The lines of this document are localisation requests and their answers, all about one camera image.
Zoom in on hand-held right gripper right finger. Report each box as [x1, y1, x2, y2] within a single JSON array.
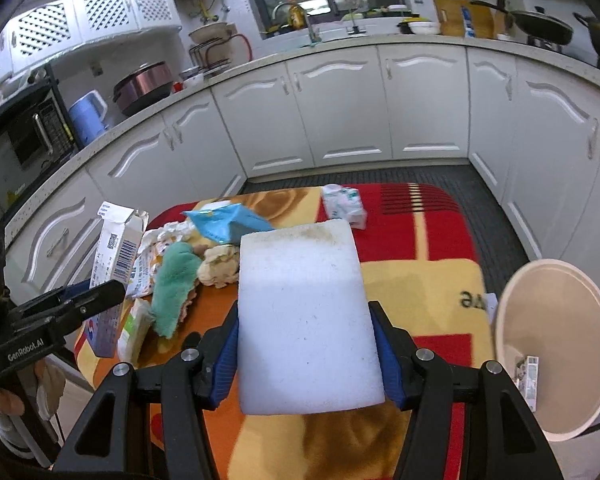
[[367, 301, 566, 480]]

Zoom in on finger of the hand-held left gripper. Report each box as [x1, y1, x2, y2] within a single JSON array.
[[9, 279, 127, 337], [55, 281, 106, 298]]

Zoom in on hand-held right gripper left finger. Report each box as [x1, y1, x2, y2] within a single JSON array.
[[55, 305, 241, 480]]

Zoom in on yellow green packet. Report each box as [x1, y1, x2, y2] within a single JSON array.
[[117, 299, 156, 366]]

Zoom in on white barcode cardboard box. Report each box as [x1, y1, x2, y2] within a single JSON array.
[[82, 201, 151, 359]]

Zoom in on green cloth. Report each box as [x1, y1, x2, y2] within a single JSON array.
[[151, 241, 202, 339]]

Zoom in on white sponge block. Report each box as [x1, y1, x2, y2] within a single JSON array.
[[236, 219, 387, 417]]

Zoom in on beige tissue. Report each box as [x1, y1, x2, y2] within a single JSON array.
[[196, 242, 242, 289]]

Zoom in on blue snack packet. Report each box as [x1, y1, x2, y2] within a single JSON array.
[[182, 202, 277, 246]]

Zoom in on beige round bin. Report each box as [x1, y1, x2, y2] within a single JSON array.
[[494, 259, 600, 442]]

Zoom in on person's left hand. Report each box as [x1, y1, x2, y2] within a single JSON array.
[[0, 357, 68, 418]]

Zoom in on red yellow printed blanket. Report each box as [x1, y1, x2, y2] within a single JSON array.
[[72, 182, 501, 480]]

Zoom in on small white box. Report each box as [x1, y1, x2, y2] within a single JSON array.
[[515, 355, 541, 411]]

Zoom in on black microwave oven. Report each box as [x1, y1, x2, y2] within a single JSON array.
[[0, 85, 78, 216]]

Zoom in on white green tissue packet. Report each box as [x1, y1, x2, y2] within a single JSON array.
[[320, 184, 368, 231]]

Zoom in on blue electric kettle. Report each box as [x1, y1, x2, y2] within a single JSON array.
[[69, 90, 110, 148]]

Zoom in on dark ribbed floor mat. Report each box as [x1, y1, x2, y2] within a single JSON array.
[[237, 164, 546, 273]]

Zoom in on copper rice cooker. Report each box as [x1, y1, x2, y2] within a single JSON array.
[[112, 61, 175, 117]]

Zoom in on white kitchen base cabinets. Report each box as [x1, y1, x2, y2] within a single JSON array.
[[2, 42, 600, 306]]

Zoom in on dish rack with bowl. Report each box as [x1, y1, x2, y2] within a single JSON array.
[[187, 22, 253, 73]]

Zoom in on white bowl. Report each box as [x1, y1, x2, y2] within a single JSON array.
[[397, 17, 441, 36]]

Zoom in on metal kitchen faucet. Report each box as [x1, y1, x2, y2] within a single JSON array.
[[272, 2, 323, 46]]

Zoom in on wooden cutting board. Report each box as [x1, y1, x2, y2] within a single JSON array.
[[432, 0, 496, 38]]

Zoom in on black frying pan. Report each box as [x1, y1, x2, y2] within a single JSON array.
[[470, 0, 576, 46]]

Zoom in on white lattice wall cabinets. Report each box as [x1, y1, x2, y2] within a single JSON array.
[[0, 0, 183, 91]]

